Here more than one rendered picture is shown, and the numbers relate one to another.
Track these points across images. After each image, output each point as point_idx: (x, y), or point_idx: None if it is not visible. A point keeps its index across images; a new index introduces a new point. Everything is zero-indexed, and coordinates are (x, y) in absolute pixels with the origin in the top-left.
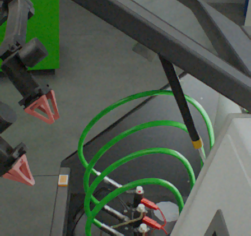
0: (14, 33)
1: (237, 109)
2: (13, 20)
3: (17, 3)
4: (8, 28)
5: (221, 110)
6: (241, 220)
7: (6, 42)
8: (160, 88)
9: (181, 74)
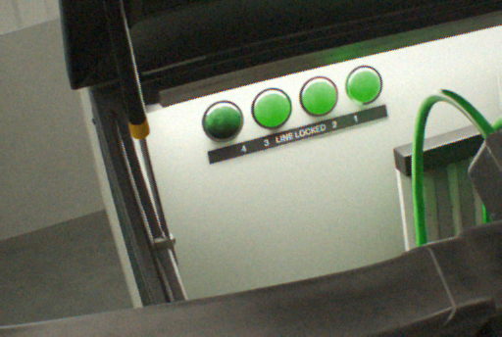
0: (411, 253)
1: (305, 151)
2: (239, 312)
3: (19, 336)
4: (300, 334)
5: (198, 248)
6: None
7: (477, 264)
8: (170, 297)
9: (149, 228)
